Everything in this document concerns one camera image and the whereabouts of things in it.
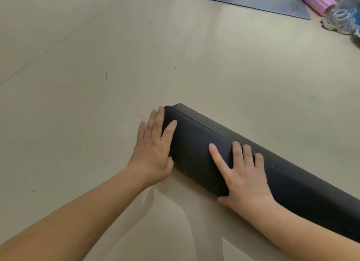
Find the person's left hand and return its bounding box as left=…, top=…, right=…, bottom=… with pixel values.
left=126, top=105, right=178, bottom=187

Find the person's right hand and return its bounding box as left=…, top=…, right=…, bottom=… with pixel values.
left=208, top=141, right=278, bottom=222

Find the blue-grey yoga mat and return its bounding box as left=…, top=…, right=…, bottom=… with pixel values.
left=162, top=102, right=360, bottom=243

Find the grey mat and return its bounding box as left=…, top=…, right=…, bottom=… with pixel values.
left=162, top=0, right=311, bottom=20

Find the person's right forearm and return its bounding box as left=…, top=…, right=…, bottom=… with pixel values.
left=250, top=200, right=360, bottom=261

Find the person's left forearm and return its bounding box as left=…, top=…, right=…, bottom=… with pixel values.
left=0, top=168, right=150, bottom=261

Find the white grey sneaker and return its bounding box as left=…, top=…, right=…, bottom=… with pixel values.
left=320, top=8, right=359, bottom=36
left=351, top=27, right=360, bottom=49

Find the blue bag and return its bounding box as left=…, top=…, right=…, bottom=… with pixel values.
left=334, top=0, right=360, bottom=17

